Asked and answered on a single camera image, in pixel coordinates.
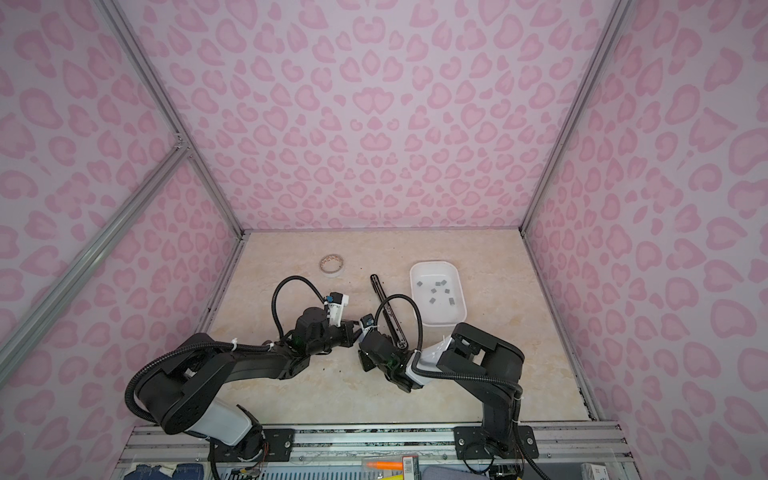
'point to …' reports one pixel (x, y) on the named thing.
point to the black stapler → (388, 316)
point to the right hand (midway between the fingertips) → (364, 342)
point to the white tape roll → (332, 265)
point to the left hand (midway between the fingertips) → (370, 322)
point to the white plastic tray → (438, 291)
